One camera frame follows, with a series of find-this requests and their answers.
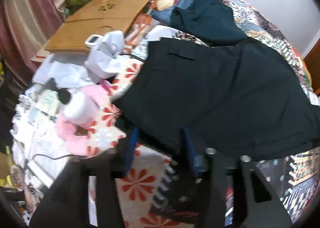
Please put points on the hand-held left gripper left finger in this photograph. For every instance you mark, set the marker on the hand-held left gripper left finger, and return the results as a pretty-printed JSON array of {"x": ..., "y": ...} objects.
[{"x": 131, "y": 148}]

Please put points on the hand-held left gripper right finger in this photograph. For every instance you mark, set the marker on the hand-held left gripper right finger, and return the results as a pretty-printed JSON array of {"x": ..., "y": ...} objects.
[{"x": 193, "y": 153}]

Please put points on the black pants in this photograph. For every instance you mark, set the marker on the black pants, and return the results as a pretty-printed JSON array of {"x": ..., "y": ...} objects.
[{"x": 215, "y": 93}]

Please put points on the printed patchwork blanket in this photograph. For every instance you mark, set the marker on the printed patchwork blanket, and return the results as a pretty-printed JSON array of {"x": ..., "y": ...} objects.
[{"x": 140, "y": 183}]

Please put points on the pink plush cloth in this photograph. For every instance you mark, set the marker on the pink plush cloth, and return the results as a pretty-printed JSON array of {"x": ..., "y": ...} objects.
[{"x": 82, "y": 128}]

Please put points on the white bottle with black cap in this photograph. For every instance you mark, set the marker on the white bottle with black cap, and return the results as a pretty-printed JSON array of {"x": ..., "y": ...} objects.
[{"x": 76, "y": 109}]

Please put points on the crumpled white cloth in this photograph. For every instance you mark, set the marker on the crumpled white cloth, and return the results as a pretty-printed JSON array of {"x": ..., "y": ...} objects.
[{"x": 106, "y": 54}]

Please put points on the scattered white papers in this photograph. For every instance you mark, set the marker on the scattered white papers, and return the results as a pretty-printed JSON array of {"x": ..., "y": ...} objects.
[{"x": 37, "y": 118}]

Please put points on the small white digital device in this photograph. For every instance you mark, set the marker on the small white digital device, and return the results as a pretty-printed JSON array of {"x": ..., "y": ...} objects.
[{"x": 92, "y": 40}]

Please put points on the wooden lap table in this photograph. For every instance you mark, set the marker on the wooden lap table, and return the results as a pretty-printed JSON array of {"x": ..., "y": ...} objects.
[{"x": 100, "y": 20}]

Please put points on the dark teal garment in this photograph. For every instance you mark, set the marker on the dark teal garment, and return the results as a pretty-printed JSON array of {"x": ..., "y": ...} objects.
[{"x": 207, "y": 17}]

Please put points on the blue denim garment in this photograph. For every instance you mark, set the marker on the blue denim garment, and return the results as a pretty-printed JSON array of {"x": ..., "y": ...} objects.
[{"x": 163, "y": 15}]

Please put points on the brown wooden door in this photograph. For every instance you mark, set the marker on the brown wooden door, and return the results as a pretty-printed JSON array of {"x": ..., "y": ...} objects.
[{"x": 313, "y": 67}]

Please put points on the pink striped curtain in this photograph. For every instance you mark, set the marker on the pink striped curtain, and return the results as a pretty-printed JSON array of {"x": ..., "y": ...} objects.
[{"x": 27, "y": 17}]

